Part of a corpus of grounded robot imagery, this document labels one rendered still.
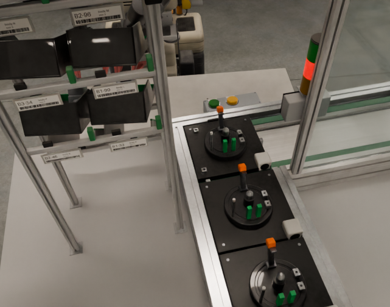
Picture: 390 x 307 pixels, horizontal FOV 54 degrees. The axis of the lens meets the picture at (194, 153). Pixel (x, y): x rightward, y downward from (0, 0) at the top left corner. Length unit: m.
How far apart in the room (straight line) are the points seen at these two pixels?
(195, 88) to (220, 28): 2.09
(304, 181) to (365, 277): 0.33
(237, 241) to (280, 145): 0.44
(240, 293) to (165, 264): 0.27
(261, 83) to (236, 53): 1.71
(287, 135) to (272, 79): 0.40
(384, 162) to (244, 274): 0.64
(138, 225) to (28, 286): 0.36
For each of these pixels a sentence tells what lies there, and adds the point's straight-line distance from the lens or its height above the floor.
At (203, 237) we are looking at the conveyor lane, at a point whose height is 0.95.
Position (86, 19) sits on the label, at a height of 1.60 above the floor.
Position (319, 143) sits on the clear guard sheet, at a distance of 1.20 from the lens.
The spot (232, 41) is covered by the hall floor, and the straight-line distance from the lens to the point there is 3.57.
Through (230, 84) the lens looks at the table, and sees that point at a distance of 1.71.
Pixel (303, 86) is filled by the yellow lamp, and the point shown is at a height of 1.28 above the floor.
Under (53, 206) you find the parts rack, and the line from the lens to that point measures 1.06.
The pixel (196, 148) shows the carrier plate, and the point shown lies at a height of 0.97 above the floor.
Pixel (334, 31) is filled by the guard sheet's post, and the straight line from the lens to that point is 0.94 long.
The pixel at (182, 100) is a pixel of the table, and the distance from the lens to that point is 1.63.
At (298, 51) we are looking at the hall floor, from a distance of 3.50.
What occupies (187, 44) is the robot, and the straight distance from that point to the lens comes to 2.15.
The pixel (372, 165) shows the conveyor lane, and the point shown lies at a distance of 1.40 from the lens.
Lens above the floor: 1.93
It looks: 49 degrees down
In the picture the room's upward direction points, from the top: 3 degrees counter-clockwise
